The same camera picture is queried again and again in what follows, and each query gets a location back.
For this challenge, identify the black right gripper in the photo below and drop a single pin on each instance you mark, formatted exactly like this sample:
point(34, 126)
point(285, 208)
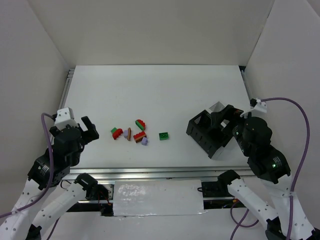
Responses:
point(221, 127)

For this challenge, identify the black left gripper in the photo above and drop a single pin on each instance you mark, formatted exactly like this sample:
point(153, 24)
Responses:
point(83, 132)

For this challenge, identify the red curved lego with green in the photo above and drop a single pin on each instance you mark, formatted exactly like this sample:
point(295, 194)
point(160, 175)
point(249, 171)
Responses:
point(116, 132)

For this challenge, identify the red green half-round lego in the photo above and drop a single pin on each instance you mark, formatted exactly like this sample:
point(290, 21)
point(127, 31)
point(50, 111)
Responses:
point(141, 124)

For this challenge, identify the green square lego brick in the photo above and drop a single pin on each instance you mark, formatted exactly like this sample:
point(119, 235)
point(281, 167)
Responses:
point(163, 136)

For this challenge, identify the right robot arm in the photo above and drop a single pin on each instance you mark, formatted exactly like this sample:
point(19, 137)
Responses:
point(286, 220)

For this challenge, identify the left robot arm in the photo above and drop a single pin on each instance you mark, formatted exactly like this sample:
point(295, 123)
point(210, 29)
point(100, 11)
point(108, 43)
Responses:
point(30, 218)

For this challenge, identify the black compartment container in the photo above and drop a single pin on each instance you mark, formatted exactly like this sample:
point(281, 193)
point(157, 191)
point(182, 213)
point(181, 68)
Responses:
point(209, 139)

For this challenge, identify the lavender lego near plate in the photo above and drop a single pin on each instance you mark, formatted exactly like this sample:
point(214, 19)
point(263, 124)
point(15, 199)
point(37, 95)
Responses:
point(125, 134)

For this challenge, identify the brown flat lego plate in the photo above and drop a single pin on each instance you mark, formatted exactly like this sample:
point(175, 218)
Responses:
point(129, 133)

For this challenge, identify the red brown lego brick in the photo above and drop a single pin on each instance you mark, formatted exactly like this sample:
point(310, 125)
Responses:
point(139, 136)

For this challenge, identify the lavender lego brick front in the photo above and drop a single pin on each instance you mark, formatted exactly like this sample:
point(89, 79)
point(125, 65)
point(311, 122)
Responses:
point(144, 141)

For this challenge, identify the white taped cover sheet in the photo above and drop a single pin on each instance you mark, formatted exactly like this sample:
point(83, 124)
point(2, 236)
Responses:
point(157, 198)

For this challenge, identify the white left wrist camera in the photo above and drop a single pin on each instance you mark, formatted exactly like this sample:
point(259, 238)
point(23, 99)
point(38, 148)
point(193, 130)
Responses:
point(64, 117)

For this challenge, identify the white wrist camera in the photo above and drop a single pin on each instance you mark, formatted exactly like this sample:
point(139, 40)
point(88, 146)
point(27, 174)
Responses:
point(64, 117)
point(257, 107)

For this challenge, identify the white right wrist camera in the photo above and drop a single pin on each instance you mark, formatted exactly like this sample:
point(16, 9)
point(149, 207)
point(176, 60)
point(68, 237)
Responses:
point(257, 107)

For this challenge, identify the aluminium right rail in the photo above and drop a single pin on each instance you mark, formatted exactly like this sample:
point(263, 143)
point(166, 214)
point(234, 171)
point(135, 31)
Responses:
point(245, 81)

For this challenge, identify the aluminium front rail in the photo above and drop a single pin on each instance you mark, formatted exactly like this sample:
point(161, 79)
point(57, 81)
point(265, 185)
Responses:
point(154, 173)

